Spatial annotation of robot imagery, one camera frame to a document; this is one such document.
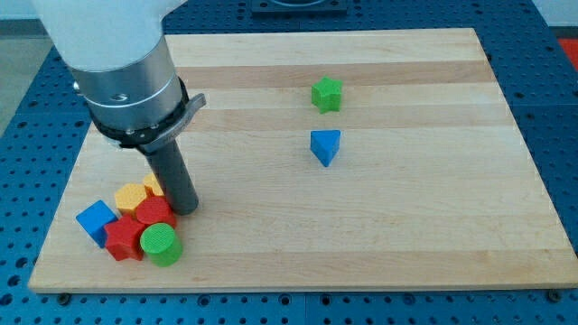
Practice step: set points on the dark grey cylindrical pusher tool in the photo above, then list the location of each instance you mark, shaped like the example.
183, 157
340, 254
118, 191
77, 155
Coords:
172, 175

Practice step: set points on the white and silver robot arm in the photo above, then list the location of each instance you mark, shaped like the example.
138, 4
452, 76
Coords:
117, 53

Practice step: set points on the red star block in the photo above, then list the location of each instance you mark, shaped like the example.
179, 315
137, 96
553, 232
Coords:
123, 238

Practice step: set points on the blue triangle block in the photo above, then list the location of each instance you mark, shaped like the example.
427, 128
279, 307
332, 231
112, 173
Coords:
325, 144

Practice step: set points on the green star block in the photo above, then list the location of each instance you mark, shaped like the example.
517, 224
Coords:
326, 94

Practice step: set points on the yellow block behind pusher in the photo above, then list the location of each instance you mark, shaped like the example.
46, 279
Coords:
152, 185

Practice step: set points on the red cylinder block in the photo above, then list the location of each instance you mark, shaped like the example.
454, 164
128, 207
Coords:
155, 210

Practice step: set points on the yellow hexagon block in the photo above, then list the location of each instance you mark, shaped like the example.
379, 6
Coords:
129, 197

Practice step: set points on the green cylinder block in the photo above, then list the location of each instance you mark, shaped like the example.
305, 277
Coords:
161, 244

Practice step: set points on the blue cube block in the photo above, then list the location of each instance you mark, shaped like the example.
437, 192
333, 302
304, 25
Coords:
93, 220

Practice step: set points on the blue perforated table mat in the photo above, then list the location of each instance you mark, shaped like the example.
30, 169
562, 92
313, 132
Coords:
43, 139

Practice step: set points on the light wooden board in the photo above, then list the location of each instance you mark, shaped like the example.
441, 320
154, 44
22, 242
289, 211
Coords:
433, 187

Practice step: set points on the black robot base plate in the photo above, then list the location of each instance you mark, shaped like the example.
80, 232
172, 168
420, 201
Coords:
297, 8

